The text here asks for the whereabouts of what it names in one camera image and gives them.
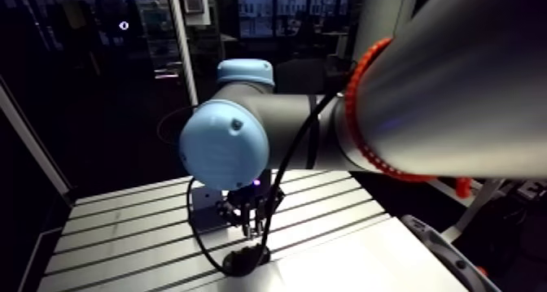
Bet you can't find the thick black cable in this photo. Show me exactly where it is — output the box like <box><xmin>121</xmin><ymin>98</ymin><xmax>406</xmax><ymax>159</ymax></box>
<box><xmin>186</xmin><ymin>90</ymin><xmax>345</xmax><ymax>278</ymax></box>

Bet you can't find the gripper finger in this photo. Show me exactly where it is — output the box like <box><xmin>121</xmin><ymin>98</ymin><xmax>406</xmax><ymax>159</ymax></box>
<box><xmin>252</xmin><ymin>190</ymin><xmax>287</xmax><ymax>239</ymax></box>
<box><xmin>215</xmin><ymin>198</ymin><xmax>252</xmax><ymax>238</ymax></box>

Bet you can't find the white slanted post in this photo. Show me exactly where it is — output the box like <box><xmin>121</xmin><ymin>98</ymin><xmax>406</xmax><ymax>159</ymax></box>
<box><xmin>165</xmin><ymin>0</ymin><xmax>200</xmax><ymax>110</ymax></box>

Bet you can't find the black oval holder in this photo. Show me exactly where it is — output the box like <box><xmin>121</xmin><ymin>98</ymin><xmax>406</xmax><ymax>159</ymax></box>
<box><xmin>221</xmin><ymin>243</ymin><xmax>272</xmax><ymax>278</ymax></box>

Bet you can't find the dark blue-grey block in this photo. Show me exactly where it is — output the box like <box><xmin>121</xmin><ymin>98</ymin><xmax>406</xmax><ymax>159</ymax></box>
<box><xmin>189</xmin><ymin>183</ymin><xmax>240</xmax><ymax>234</ymax></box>

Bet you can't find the pale holed strip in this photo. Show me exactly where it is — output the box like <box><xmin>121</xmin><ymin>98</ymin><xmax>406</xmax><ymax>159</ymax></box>
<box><xmin>400</xmin><ymin>214</ymin><xmax>502</xmax><ymax>292</ymax></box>

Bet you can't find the orange ribbed ring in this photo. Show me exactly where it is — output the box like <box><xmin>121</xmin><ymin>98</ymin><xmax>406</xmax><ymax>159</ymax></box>
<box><xmin>343</xmin><ymin>37</ymin><xmax>438</xmax><ymax>184</ymax></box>

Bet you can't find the pale frame bar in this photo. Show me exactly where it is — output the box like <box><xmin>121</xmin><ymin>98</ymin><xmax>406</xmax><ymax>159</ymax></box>
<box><xmin>0</xmin><ymin>75</ymin><xmax>75</xmax><ymax>198</ymax></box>

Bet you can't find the dark office chair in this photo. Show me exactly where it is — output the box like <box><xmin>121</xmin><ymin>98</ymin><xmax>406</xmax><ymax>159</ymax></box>
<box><xmin>273</xmin><ymin>58</ymin><xmax>331</xmax><ymax>95</ymax></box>

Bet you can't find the pale square column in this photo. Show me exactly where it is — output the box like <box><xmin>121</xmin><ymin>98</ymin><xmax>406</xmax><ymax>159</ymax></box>
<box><xmin>352</xmin><ymin>0</ymin><xmax>421</xmax><ymax>65</ymax></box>

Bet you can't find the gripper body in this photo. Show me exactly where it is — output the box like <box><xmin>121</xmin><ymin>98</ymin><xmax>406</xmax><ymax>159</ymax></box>
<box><xmin>225</xmin><ymin>170</ymin><xmax>287</xmax><ymax>212</ymax></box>

